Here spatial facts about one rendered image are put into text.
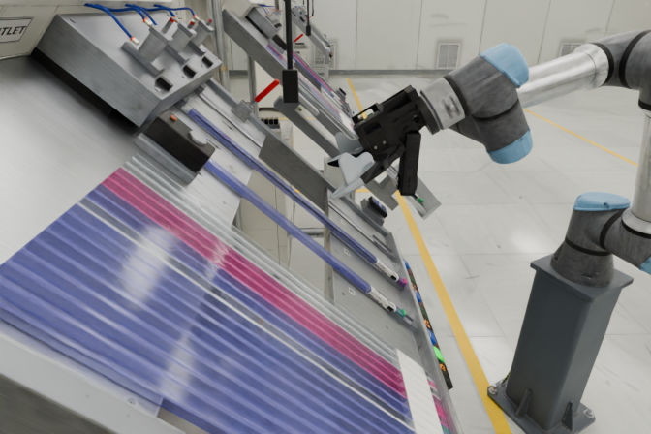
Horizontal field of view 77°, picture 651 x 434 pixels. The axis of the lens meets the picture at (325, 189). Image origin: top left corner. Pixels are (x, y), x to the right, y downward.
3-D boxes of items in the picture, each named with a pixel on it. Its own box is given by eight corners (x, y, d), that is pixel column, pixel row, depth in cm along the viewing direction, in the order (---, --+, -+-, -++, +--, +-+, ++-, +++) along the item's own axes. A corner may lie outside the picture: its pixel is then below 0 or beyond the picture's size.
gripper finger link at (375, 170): (348, 175, 65) (381, 143, 69) (354, 184, 66) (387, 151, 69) (365, 175, 61) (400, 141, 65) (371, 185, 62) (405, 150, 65)
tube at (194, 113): (400, 283, 81) (404, 280, 80) (401, 288, 79) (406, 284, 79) (189, 111, 66) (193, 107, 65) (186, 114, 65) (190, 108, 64)
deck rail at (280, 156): (372, 248, 101) (390, 232, 99) (373, 253, 99) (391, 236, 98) (122, 39, 80) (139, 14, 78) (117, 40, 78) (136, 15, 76)
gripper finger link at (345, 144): (323, 135, 77) (359, 122, 71) (338, 160, 79) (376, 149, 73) (314, 144, 75) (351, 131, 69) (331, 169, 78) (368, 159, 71)
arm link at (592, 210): (587, 226, 117) (601, 182, 111) (633, 250, 105) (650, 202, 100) (554, 232, 114) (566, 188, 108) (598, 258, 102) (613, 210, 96)
